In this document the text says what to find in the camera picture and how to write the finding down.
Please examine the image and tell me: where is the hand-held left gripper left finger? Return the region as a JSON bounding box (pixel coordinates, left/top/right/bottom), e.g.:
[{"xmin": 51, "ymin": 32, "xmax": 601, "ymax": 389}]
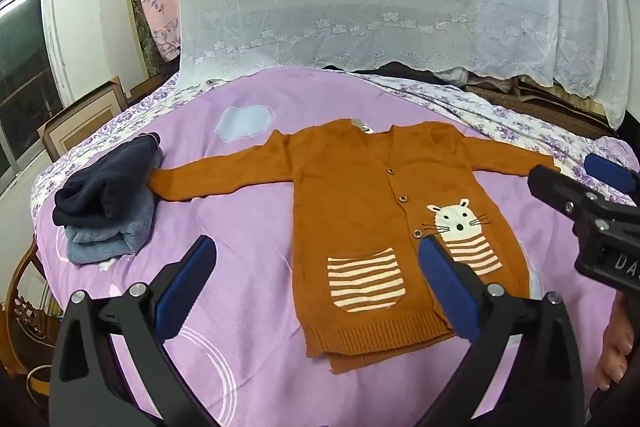
[{"xmin": 50, "ymin": 234, "xmax": 218, "ymax": 427}]

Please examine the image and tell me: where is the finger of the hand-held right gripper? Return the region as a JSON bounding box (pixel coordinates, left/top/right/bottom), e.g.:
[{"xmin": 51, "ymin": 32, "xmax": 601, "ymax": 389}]
[
  {"xmin": 584, "ymin": 152, "xmax": 640, "ymax": 196},
  {"xmin": 528, "ymin": 164, "xmax": 603, "ymax": 224}
]

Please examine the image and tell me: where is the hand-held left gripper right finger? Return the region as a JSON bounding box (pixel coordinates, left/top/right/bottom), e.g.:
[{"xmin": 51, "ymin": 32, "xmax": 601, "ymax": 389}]
[{"xmin": 417, "ymin": 237, "xmax": 586, "ymax": 427}]

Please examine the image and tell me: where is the orange knit cardigan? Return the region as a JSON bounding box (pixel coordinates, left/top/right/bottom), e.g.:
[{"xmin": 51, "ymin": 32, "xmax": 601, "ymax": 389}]
[{"xmin": 148, "ymin": 118, "xmax": 561, "ymax": 375}]

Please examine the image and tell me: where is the person's right hand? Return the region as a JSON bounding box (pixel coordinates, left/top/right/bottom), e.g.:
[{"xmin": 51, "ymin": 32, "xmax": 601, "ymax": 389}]
[{"xmin": 595, "ymin": 298, "xmax": 632, "ymax": 391}]

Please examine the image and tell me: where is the brown straw mat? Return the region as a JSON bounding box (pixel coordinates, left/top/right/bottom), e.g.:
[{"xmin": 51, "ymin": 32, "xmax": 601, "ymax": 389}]
[{"xmin": 462, "ymin": 76, "xmax": 621, "ymax": 138}]

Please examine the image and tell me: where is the folded light blue fleece garment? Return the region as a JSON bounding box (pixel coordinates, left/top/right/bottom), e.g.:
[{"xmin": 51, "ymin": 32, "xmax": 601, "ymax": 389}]
[{"xmin": 65, "ymin": 147, "xmax": 164, "ymax": 266}]

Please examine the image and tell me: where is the white purple floral bed sheet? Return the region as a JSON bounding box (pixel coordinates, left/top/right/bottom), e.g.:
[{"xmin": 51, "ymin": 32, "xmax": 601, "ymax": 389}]
[{"xmin": 30, "ymin": 71, "xmax": 637, "ymax": 220}]

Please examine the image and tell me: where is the folded navy fleece garment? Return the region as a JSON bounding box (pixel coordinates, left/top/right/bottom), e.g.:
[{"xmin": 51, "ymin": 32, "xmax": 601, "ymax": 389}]
[{"xmin": 53, "ymin": 133, "xmax": 162, "ymax": 229}]

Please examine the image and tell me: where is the carved wooden chair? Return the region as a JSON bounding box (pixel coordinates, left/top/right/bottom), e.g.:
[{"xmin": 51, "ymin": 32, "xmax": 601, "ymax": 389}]
[{"xmin": 0, "ymin": 239, "xmax": 66, "ymax": 378}]

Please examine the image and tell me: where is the window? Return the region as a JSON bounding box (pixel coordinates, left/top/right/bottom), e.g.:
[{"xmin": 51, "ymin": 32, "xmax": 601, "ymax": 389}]
[{"xmin": 0, "ymin": 0, "xmax": 75, "ymax": 195}]

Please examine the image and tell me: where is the wooden picture frame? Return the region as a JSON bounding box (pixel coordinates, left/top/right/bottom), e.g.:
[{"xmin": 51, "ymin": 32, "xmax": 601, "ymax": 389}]
[{"xmin": 37, "ymin": 76, "xmax": 129, "ymax": 164}]

